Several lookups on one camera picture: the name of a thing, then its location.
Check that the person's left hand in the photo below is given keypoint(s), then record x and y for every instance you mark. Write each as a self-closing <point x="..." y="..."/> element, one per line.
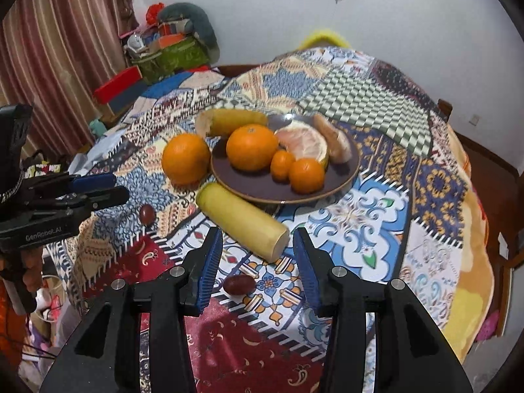
<point x="32" y="262"/>

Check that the yellow-green sugarcane piece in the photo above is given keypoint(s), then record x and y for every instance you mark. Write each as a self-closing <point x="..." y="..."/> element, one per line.
<point x="222" y="122"/>
<point x="251" y="227"/>

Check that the wooden bed frame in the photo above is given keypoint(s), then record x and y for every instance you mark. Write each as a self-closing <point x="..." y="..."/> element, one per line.
<point x="500" y="190"/>

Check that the white wall socket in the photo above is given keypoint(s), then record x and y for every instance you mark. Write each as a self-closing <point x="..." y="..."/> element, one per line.
<point x="474" y="120"/>

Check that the yellow-green sugarcane piece front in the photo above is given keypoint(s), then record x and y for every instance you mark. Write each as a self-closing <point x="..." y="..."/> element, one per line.
<point x="251" y="227"/>

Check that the long pomelo segment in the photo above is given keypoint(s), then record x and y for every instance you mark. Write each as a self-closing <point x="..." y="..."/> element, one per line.
<point x="339" y="148"/>

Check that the colourful patchwork bedspread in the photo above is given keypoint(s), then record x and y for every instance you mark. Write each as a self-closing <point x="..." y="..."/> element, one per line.
<point x="402" y="218"/>

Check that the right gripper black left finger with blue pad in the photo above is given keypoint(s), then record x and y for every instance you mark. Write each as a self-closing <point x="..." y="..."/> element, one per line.
<point x="103" y="353"/>

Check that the orange with sticker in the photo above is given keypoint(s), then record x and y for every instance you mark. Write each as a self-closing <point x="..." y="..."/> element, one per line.
<point x="251" y="148"/>

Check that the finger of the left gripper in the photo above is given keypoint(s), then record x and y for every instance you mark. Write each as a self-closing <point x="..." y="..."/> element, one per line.
<point x="102" y="200"/>
<point x="77" y="184"/>

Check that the dark purple plate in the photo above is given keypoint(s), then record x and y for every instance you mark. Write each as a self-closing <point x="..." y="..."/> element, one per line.
<point x="259" y="186"/>

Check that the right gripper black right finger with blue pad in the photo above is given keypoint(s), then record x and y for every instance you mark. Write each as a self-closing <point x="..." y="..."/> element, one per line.
<point x="412" y="354"/>

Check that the striped brown curtain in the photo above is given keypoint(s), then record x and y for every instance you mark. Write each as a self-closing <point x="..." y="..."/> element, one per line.
<point x="54" y="54"/>

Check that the dark red jujube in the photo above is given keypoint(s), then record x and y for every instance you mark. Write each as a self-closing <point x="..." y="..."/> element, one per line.
<point x="147" y="215"/>
<point x="240" y="284"/>

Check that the small tangerine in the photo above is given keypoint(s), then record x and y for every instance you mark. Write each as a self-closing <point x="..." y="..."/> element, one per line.
<point x="280" y="166"/>

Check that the pile of clothes and boxes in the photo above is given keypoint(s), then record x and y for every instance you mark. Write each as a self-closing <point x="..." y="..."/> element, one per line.
<point x="177" y="37"/>

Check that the red blue box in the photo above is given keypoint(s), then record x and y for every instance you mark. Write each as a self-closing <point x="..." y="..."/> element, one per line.
<point x="122" y="90"/>

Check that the large orange near plate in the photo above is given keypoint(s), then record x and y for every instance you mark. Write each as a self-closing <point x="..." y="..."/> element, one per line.
<point x="186" y="159"/>

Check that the yellow orange blanket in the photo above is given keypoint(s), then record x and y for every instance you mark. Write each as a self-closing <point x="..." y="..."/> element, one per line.
<point x="475" y="289"/>

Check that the pomelo segment with yellow rind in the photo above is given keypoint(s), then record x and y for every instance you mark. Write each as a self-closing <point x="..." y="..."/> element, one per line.
<point x="303" y="141"/>

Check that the yellow pillow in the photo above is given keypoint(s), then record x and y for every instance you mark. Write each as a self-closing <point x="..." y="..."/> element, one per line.
<point x="322" y="37"/>

